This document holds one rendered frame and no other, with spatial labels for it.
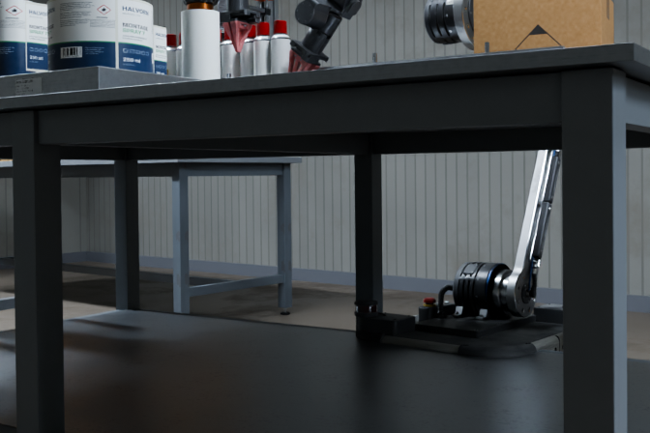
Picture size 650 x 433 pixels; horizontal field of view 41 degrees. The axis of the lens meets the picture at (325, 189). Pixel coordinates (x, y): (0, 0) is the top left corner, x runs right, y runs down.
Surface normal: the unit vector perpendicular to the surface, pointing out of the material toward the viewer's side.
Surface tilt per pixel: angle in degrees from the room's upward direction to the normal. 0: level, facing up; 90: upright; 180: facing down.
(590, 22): 90
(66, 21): 90
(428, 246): 90
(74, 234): 90
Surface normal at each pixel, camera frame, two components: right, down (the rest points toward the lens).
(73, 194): 0.77, 0.00
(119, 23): 0.58, 0.00
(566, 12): -0.42, 0.02
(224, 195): -0.64, 0.02
